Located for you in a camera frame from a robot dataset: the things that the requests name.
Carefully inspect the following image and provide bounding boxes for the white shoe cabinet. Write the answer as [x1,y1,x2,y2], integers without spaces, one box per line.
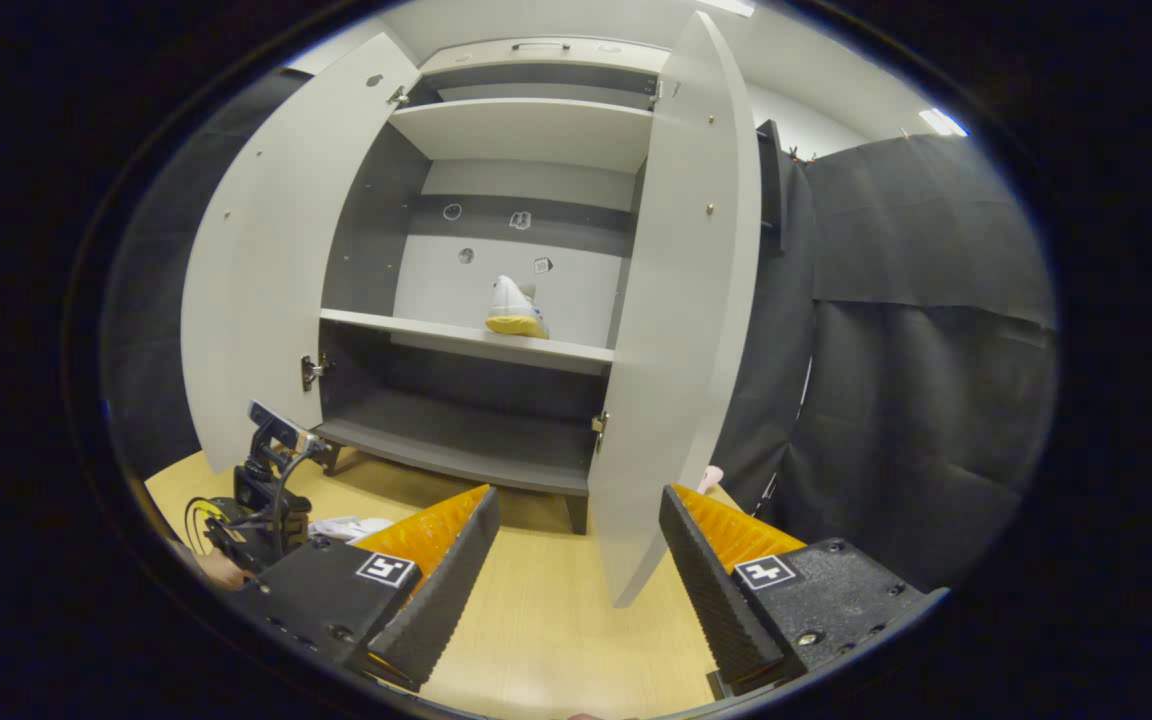
[314,37,675,536]

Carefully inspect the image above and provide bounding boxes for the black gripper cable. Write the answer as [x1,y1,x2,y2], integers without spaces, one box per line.
[271,445,322,556]

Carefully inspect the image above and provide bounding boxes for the white cabinet door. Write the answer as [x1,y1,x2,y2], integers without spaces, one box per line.
[588,12,762,609]
[181,32,424,473]

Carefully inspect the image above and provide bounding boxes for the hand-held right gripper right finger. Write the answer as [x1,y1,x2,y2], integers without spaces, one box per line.
[658,484,949,699]

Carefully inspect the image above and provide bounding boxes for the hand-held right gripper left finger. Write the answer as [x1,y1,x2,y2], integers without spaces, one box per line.
[229,484,502,693]

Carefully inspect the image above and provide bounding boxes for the white cabinet drawer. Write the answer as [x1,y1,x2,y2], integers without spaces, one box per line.
[419,37,672,74]

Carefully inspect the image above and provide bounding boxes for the black door handle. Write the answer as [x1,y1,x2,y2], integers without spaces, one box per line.
[756,118,789,253]

